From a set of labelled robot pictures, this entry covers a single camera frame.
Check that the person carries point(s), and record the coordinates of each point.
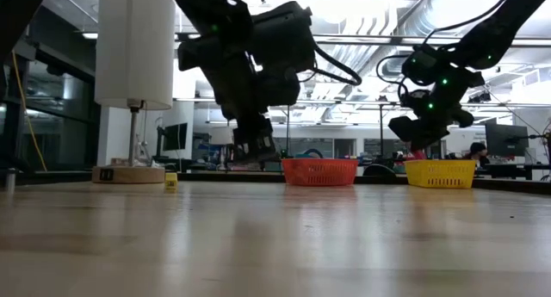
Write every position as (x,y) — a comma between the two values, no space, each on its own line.
(478,150)

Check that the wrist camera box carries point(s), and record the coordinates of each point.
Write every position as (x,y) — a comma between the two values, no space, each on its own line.
(284,34)
(419,66)

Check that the yellow plastic basket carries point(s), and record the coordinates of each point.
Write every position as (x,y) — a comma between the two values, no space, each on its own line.
(439,174)

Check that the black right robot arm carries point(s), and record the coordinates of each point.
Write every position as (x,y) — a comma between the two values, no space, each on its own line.
(508,21)

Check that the large black monitor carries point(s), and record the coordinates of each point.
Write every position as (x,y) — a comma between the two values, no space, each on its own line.
(507,140)

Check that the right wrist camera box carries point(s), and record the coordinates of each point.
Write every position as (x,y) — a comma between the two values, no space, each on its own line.
(419,66)

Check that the small white desk lamp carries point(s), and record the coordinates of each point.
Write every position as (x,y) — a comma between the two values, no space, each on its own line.
(220,135)

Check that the small yellow stapler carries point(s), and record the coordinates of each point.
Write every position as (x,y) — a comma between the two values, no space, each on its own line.
(171,183)

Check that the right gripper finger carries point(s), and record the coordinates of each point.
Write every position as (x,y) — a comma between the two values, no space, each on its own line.
(415,131)

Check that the black aluminium table frame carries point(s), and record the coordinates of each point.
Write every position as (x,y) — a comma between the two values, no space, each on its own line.
(379,181)

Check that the white lamp with wooden base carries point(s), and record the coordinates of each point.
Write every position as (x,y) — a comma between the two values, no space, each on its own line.
(133,51)

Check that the orange plastic basket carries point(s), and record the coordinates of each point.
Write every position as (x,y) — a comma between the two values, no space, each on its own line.
(318,172)

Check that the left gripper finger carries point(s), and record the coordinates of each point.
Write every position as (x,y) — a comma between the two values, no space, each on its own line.
(254,129)

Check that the grey metal post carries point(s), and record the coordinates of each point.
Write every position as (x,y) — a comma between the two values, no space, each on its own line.
(10,181)

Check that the black monitor on arm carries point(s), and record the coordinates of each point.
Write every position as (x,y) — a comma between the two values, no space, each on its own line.
(177,137)

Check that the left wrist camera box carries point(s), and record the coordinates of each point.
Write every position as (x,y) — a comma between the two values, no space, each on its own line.
(284,34)

